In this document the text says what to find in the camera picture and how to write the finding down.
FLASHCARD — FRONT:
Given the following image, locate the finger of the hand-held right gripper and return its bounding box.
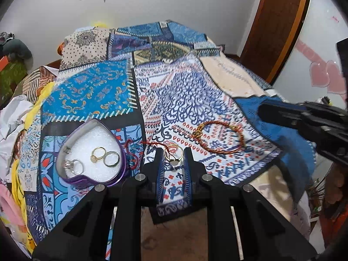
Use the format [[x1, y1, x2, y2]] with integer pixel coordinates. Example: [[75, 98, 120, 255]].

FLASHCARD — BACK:
[[336, 40, 348, 74], [258, 101, 309, 132]]

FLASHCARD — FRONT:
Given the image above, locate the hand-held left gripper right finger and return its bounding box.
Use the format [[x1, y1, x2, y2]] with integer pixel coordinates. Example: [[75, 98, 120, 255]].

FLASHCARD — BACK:
[[183, 147, 318, 261]]

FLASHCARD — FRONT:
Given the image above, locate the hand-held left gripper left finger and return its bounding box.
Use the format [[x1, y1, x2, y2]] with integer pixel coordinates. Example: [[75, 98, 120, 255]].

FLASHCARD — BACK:
[[31, 147, 166, 261]]

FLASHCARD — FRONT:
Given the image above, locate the gold double ring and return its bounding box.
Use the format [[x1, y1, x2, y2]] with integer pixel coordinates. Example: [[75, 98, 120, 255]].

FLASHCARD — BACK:
[[164, 143, 185, 162]]

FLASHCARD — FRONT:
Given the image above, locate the red string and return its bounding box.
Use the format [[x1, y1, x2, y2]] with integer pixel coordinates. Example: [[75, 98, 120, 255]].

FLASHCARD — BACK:
[[123, 138, 174, 169]]

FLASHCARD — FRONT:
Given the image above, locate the plain gold ring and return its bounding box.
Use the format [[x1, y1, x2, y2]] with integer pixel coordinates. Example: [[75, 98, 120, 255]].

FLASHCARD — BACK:
[[104, 151, 120, 167]]

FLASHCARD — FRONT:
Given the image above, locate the red beaded bracelet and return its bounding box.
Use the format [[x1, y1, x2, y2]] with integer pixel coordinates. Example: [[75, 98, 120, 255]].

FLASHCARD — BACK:
[[194, 121, 245, 154]]

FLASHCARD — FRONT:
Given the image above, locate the purple heart-shaped tin box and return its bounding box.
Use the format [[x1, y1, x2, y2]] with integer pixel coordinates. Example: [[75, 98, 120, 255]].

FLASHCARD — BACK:
[[56, 119, 127, 188]]

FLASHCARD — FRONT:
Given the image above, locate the gold ring with stone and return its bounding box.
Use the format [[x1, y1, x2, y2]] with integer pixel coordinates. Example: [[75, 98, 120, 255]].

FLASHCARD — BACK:
[[90, 146, 105, 164]]

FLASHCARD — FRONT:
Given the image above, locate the plain silver ring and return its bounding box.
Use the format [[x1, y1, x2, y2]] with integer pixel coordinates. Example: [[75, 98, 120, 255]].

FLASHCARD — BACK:
[[71, 159, 84, 175]]

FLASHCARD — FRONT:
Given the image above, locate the person's right hand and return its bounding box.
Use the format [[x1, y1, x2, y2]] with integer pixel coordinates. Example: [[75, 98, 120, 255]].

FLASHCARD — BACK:
[[326, 166, 348, 206]]

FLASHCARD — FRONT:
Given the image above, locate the white wardrobe sliding door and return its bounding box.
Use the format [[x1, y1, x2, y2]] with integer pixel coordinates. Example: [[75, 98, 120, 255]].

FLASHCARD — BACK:
[[272, 0, 348, 223]]

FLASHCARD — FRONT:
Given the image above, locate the brown wooden door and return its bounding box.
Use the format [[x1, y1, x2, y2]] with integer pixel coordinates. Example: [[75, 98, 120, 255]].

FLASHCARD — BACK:
[[239, 0, 311, 84]]

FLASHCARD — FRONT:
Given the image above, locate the patchwork patterned blanket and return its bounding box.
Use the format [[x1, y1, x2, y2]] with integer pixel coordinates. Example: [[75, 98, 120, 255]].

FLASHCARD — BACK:
[[11, 20, 316, 261]]

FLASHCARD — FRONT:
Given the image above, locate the red cloth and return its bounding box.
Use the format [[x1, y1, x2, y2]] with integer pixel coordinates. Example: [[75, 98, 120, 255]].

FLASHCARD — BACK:
[[319, 205, 348, 252]]

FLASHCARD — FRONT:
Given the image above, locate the yellow cloth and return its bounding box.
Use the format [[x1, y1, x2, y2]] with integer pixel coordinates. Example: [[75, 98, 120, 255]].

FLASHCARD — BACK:
[[12, 83, 56, 251]]

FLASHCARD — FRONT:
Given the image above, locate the orange striped fabric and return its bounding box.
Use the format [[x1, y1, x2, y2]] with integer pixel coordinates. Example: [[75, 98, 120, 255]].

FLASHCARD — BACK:
[[22, 65, 59, 104]]

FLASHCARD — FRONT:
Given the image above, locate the pink cloth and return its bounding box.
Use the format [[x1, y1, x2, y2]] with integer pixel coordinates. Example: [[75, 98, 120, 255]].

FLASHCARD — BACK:
[[0, 184, 28, 241]]

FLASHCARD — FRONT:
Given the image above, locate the white cloth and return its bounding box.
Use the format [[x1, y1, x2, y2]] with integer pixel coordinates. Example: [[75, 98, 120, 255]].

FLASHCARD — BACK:
[[0, 95, 35, 174]]

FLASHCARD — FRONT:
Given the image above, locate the green patterned cloth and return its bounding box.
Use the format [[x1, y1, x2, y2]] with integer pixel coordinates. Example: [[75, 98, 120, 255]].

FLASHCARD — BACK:
[[0, 60, 28, 102]]

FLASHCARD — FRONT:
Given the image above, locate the pile of clothes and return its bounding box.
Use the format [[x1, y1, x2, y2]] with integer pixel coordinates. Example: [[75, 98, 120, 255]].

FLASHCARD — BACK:
[[0, 31, 33, 61]]

